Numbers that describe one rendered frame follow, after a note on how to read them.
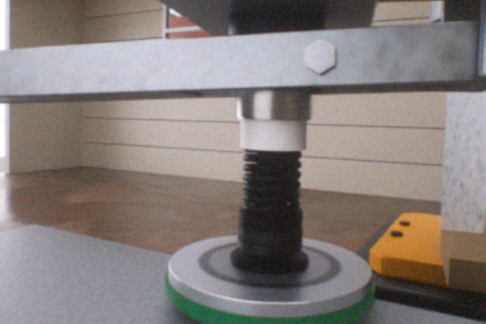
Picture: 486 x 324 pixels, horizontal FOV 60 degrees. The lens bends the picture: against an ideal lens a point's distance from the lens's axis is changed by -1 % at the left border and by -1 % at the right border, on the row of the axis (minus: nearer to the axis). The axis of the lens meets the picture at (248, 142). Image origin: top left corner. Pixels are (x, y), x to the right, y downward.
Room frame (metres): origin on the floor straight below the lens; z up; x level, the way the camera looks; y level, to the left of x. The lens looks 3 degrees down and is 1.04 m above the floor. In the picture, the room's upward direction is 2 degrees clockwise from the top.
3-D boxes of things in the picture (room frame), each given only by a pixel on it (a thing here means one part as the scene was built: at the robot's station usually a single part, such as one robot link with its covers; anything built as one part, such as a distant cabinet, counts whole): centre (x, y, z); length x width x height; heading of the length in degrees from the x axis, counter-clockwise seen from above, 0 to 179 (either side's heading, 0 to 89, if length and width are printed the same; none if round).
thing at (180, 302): (0.45, -0.03, 0.88); 0.22 x 0.22 x 0.04
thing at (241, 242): (0.45, -0.03, 0.91); 0.07 x 0.07 x 0.01
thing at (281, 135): (0.45, -0.03, 1.03); 0.07 x 0.07 x 0.04
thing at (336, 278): (0.45, -0.03, 0.89); 0.21 x 0.21 x 0.01
